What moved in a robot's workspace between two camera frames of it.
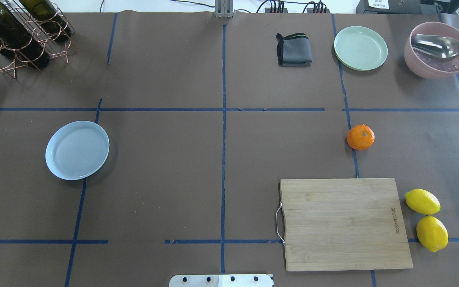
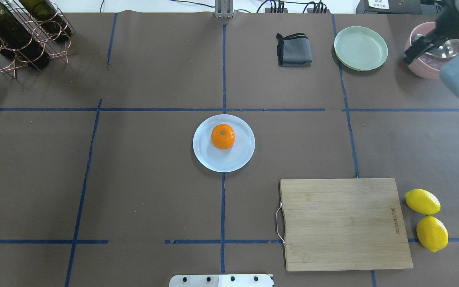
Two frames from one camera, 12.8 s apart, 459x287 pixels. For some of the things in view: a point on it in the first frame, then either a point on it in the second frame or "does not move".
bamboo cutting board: (343, 224) does not move
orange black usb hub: (310, 10) does not move
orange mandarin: (360, 137) -> (223, 136)
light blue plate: (76, 149) -> (228, 160)
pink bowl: (426, 66) does not move
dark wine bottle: (50, 19) does not move
